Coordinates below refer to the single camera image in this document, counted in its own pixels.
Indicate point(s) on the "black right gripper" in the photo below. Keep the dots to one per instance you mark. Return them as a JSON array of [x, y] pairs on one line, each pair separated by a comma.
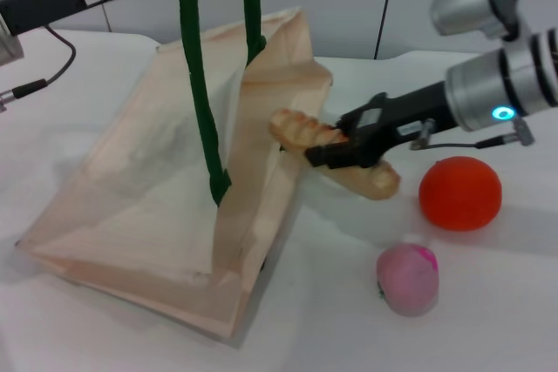
[[405, 119]]

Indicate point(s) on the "orange striped bread loaf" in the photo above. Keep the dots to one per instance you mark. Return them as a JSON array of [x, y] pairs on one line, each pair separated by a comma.
[[296, 128]]

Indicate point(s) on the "orange round fruit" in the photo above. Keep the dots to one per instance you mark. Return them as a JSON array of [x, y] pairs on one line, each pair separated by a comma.
[[460, 193]]

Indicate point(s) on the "pink peach bun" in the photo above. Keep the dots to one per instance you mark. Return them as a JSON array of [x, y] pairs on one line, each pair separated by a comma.
[[407, 280]]

